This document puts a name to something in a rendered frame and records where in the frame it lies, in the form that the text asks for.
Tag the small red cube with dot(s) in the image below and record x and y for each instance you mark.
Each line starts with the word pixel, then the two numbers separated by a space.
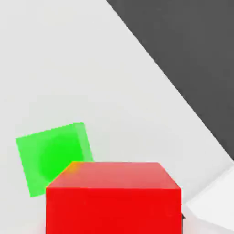
pixel 113 210

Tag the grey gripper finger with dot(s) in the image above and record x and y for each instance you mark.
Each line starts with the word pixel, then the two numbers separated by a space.
pixel 190 224

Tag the small green cube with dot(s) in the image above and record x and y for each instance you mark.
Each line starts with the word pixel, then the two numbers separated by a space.
pixel 45 155

